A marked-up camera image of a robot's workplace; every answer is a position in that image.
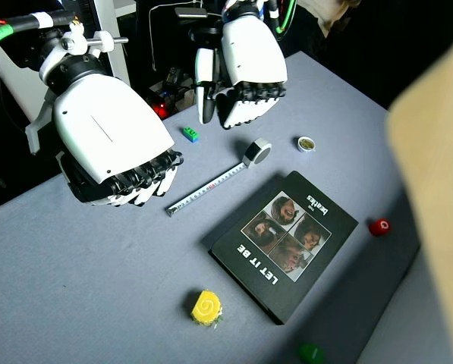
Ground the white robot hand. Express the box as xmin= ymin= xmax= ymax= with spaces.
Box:
xmin=53 ymin=74 xmax=184 ymax=208
xmin=193 ymin=14 xmax=289 ymax=130

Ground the grey tape measure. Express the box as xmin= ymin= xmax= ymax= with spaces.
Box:
xmin=165 ymin=137 xmax=273 ymax=218

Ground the beige board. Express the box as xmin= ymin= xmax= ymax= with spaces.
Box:
xmin=385 ymin=22 xmax=453 ymax=364

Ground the yellow swirl toy roll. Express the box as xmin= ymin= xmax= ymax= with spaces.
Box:
xmin=190 ymin=290 xmax=224 ymax=327

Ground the white equipment cabinet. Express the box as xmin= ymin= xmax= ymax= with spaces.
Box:
xmin=0 ymin=0 xmax=132 ymax=122

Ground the grey flat adapter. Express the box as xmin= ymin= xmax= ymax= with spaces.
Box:
xmin=174 ymin=6 xmax=209 ymax=19

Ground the white hanging cable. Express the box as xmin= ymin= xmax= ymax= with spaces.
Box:
xmin=148 ymin=0 xmax=222 ymax=71

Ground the black Let It Be album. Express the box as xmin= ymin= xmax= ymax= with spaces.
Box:
xmin=200 ymin=170 xmax=360 ymax=325

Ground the small toy soup cup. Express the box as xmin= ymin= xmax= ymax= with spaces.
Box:
xmin=297 ymin=136 xmax=317 ymax=153

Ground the red toy cylinder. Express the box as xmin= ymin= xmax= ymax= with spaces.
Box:
xmin=367 ymin=218 xmax=392 ymax=237

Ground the green toy cylinder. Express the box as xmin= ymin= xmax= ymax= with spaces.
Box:
xmin=297 ymin=343 xmax=326 ymax=364

